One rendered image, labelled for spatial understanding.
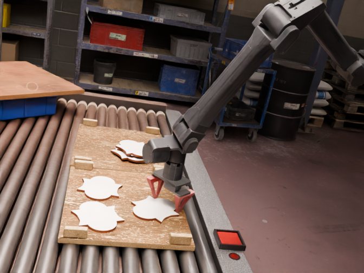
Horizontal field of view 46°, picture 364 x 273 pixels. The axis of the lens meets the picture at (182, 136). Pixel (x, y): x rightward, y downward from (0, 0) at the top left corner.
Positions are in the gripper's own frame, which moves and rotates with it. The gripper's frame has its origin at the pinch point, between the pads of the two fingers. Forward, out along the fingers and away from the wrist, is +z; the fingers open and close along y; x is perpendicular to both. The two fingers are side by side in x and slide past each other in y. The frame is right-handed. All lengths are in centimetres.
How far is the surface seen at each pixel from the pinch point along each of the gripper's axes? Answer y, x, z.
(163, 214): 3.9, -5.4, 0.0
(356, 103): -120, 516, 58
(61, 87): -85, 17, -9
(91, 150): -42.9, 3.6, 1.1
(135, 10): -341, 285, -13
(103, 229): 1.4, -24.9, -0.2
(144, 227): 5.4, -13.9, 0.7
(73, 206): -13.0, -24.1, 0.7
